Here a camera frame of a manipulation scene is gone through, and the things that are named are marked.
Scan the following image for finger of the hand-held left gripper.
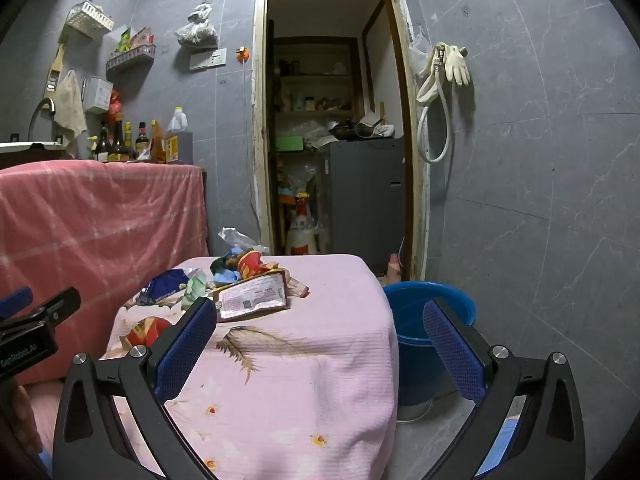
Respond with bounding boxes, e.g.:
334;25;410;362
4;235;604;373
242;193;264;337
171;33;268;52
0;287;34;317
0;287;82;334

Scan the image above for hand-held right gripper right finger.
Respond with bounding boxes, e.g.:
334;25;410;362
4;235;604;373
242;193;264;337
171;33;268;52
422;297;586;480

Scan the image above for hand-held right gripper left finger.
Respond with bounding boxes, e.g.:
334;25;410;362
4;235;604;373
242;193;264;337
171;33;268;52
52;296;218;480

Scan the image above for blue plastic bucket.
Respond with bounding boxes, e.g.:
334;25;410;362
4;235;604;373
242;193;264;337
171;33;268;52
382;281;477;408

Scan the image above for red and yellow wrapper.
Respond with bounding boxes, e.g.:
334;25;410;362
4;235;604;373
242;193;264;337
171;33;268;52
120;316;173;356

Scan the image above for blue snack wrapper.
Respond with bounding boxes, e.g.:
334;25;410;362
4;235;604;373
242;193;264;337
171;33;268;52
135;268;191;307

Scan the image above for person's left hand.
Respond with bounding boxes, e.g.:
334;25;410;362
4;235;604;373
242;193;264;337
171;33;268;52
14;385;45;461

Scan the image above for red checked cloth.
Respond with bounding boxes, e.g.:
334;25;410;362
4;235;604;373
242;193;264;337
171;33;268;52
0;159;210;386

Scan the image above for pink floral tablecloth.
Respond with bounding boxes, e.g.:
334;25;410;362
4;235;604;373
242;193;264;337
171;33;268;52
100;254;401;480

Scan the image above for white and red sack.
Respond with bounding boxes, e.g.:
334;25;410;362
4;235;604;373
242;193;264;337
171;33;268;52
286;192;321;256

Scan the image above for dark sauce bottle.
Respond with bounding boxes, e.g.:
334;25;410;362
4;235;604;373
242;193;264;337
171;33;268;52
135;121;151;160
95;121;112;163
109;112;130;162

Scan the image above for grey washing machine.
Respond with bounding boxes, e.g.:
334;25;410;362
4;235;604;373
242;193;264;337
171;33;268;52
316;136;407;275

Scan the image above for metal faucet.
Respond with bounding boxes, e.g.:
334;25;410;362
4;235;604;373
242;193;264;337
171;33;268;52
27;97;57;141

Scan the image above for orange liquid bottle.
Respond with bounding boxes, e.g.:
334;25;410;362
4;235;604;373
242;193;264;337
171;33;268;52
149;120;167;163

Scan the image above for beige dishcloth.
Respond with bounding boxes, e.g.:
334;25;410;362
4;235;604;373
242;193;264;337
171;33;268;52
54;70;88;143

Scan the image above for black pan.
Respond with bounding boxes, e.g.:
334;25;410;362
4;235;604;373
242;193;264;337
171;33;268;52
328;119;373;141

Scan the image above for cream rubber gloves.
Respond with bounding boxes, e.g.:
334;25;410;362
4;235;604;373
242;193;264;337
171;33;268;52
419;42;472;86

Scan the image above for white plastic basket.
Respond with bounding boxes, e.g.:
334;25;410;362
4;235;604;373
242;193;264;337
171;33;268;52
66;0;115;39

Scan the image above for thin clear hanging bag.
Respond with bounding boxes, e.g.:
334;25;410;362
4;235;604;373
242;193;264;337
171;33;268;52
407;30;431;77

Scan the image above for wooden storage shelf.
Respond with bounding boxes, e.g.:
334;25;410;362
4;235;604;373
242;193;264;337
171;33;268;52
272;36;362;126

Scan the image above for hanging filled plastic bag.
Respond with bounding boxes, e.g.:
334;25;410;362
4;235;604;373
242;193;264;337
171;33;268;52
175;2;220;50

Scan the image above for white wall box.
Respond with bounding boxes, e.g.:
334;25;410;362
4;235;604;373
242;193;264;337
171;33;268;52
84;76;115;114

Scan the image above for cream door frame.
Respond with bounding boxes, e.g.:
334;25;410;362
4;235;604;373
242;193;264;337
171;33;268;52
251;0;431;281

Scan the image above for white hose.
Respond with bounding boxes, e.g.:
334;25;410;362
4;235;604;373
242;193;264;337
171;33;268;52
416;45;452;164

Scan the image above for grey wall shelf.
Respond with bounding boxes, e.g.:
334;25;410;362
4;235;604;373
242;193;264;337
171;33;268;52
106;44;157;72

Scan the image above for white wall socket panel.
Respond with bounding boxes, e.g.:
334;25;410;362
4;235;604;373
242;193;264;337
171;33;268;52
189;48;227;71

